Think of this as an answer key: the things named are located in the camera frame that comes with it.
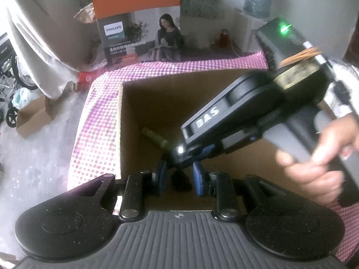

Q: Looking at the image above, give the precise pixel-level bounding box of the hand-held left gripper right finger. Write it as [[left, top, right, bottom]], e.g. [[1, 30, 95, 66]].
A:
[[192, 161, 287, 221]]

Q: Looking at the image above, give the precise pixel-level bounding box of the white water dispenser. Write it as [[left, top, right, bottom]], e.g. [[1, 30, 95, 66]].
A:
[[238, 8, 277, 54]]

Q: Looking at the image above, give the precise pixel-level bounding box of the olive green tube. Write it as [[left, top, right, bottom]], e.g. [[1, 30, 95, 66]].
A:
[[141, 127, 176, 152]]

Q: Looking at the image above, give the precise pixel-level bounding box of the red box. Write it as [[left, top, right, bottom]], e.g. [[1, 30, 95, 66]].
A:
[[77, 71, 105, 90]]

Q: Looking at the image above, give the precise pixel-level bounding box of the brown bottle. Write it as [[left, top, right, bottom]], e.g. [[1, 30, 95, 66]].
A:
[[219, 28, 229, 48]]

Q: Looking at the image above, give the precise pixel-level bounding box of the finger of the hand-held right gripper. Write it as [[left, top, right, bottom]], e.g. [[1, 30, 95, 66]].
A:
[[196, 143, 216, 160]]

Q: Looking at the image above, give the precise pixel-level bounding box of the pale plastic bag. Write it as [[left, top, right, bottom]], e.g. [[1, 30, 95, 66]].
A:
[[13, 88, 40, 108]]

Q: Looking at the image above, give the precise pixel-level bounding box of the person's right hand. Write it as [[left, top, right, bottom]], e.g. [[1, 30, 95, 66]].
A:
[[276, 114, 359, 206]]

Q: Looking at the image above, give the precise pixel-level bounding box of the beige curtain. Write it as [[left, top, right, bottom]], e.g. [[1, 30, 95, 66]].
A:
[[0, 0, 93, 100]]

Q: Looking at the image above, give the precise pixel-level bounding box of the wheelchair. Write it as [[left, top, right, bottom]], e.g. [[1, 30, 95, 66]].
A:
[[0, 32, 38, 129]]

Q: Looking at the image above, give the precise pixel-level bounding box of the small flat cardboard box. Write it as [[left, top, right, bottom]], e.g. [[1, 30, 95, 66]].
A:
[[16, 95, 54, 138]]

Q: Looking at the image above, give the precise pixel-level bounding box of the pink checked cloth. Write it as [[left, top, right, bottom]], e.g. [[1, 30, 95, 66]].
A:
[[67, 52, 359, 264]]

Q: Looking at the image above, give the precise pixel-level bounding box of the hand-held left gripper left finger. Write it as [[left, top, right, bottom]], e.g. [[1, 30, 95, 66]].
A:
[[67, 161, 169, 221]]

